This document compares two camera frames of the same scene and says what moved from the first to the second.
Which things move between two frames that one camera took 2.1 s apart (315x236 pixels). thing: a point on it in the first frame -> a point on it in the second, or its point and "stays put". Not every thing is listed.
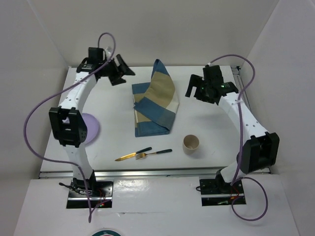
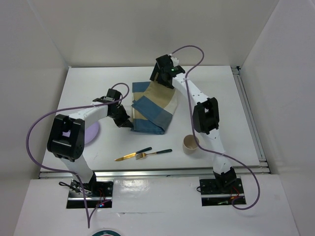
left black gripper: x=125 y=69 -> x=124 y=118
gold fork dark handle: x=139 y=156 stays put
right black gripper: x=194 y=81 -> x=155 y=70
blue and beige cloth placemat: x=155 y=103 stays put
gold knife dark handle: x=128 y=156 stays put
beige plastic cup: x=190 y=144 stays put
